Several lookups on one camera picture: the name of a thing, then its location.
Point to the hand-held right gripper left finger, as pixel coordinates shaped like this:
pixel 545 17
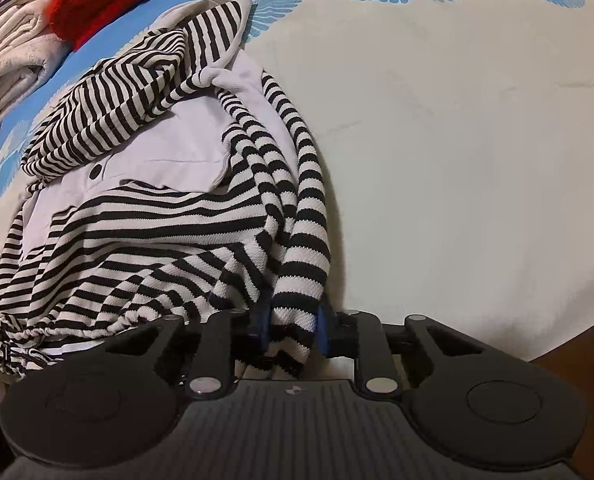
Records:
pixel 261 325

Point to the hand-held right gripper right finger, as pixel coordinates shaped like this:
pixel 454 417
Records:
pixel 324 327

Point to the white folded comforter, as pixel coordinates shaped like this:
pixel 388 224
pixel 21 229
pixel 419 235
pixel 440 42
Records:
pixel 12 55

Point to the blue cream printed bedspread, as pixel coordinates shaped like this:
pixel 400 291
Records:
pixel 452 160

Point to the black white striped shirt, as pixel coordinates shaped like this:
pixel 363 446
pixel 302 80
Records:
pixel 152 220

